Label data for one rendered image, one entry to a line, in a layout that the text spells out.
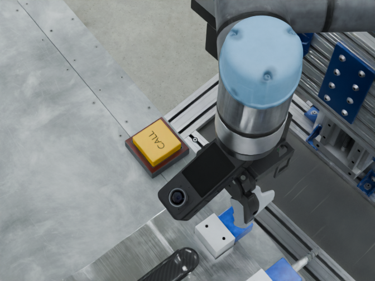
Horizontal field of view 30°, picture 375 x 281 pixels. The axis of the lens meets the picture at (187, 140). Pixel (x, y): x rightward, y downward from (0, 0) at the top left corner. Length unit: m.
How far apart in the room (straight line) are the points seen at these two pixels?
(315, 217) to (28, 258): 0.89
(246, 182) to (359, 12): 0.23
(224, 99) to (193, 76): 1.56
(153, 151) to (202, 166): 0.38
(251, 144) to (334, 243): 1.11
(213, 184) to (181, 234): 0.28
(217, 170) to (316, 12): 0.21
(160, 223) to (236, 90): 0.45
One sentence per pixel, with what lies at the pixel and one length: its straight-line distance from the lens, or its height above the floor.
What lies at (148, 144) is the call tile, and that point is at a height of 0.84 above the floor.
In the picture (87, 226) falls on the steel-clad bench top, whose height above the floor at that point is 0.80.
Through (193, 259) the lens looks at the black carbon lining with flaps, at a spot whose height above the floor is 0.89.
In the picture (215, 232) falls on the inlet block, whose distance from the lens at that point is 1.03.
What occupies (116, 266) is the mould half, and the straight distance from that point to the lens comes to 1.05.
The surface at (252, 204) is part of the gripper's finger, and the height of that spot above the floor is 1.11.
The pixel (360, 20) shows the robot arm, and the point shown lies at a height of 1.31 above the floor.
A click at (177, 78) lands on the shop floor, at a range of 2.24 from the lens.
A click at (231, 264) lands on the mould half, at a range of 1.04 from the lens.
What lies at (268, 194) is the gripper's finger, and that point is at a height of 1.06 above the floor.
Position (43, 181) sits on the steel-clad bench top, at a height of 0.80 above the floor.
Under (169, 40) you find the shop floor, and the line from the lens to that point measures 2.32.
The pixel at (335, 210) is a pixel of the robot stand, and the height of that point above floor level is 0.21.
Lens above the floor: 1.88
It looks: 62 degrees down
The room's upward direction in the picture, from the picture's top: 2 degrees clockwise
